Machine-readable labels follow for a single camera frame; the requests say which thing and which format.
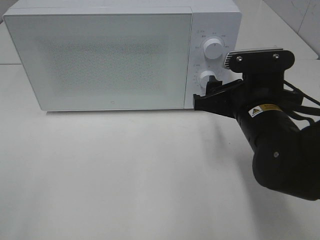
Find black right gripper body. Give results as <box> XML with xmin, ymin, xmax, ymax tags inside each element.
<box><xmin>224</xmin><ymin>71</ymin><xmax>303</xmax><ymax>120</ymax></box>

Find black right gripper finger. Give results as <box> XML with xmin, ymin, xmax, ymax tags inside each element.
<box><xmin>193</xmin><ymin>91</ymin><xmax>235</xmax><ymax>119</ymax></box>
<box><xmin>205</xmin><ymin>75</ymin><xmax>243</xmax><ymax>96</ymax></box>

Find white control knob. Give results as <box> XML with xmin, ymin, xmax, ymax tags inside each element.
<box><xmin>198</xmin><ymin>70</ymin><xmax>216</xmax><ymax>89</ymax></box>
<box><xmin>202</xmin><ymin>37</ymin><xmax>224</xmax><ymax>60</ymax></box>

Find white microwave door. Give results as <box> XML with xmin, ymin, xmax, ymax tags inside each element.
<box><xmin>5</xmin><ymin>14</ymin><xmax>191</xmax><ymax>111</ymax></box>

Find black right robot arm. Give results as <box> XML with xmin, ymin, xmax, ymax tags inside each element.
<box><xmin>193</xmin><ymin>71</ymin><xmax>320</xmax><ymax>201</ymax></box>

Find white microwave oven body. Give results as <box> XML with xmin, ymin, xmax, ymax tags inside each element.
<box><xmin>3</xmin><ymin>0</ymin><xmax>242</xmax><ymax>111</ymax></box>

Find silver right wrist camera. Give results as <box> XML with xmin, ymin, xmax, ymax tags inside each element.
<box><xmin>224</xmin><ymin>47</ymin><xmax>295</xmax><ymax>74</ymax></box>

